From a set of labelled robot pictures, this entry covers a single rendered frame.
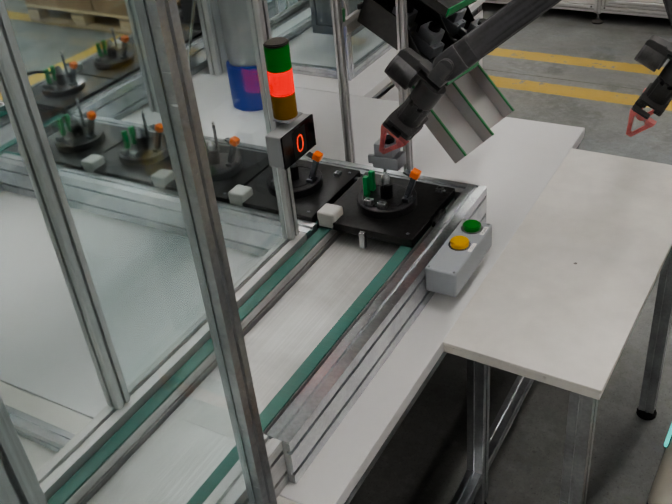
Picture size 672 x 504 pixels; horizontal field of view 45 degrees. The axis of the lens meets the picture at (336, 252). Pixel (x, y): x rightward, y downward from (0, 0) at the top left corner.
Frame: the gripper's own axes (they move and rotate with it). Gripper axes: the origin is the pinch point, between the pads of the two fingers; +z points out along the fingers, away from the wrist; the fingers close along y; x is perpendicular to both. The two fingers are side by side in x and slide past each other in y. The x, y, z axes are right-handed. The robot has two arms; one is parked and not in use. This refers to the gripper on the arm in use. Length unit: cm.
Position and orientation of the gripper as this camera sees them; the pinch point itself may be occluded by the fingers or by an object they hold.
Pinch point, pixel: (387, 145)
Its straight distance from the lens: 184.1
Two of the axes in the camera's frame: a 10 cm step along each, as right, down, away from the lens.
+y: -4.8, 5.1, -7.2
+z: -4.5, 5.6, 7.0
